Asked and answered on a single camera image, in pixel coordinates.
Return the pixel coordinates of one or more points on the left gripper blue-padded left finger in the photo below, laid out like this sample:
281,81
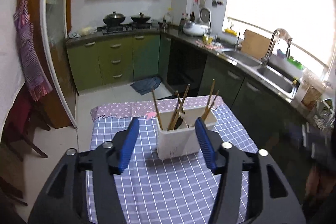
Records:
62,199

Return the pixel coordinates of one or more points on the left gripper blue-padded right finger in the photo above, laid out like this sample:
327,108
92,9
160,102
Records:
270,198

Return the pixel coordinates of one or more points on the black plastic fork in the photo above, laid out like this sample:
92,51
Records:
179,120

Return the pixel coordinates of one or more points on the dark wooden chopstick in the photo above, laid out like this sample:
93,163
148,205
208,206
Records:
181,111

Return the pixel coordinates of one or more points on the person's right hand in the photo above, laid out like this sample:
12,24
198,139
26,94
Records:
313,183

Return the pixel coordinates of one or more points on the dark wooden chair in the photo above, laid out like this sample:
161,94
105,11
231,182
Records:
22,116

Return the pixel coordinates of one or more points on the blue checkered tablecloth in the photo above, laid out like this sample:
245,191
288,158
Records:
178,190

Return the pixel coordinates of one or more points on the white plastic utensil holder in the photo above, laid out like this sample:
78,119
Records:
179,142

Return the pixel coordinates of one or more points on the purple checkered apron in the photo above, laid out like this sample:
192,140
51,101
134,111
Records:
36,80

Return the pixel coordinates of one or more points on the steel sink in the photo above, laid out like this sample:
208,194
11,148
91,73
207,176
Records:
274,80

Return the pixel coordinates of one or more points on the white hanging sheet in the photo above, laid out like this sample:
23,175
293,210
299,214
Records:
11,75

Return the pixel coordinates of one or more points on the green lower cabinets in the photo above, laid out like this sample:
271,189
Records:
114,59

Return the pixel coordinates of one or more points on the wooden cutting board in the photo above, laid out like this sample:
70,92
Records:
254,44

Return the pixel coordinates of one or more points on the gas stove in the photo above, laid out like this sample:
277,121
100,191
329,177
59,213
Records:
125,27

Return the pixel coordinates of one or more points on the white rice cooker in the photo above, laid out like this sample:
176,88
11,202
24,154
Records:
195,29

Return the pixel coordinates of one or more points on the black wok with lid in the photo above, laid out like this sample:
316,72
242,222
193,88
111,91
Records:
114,19

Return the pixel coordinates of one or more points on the white round appliance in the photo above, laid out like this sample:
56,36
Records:
205,16

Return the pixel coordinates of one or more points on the black pan with lid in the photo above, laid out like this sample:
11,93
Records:
141,18

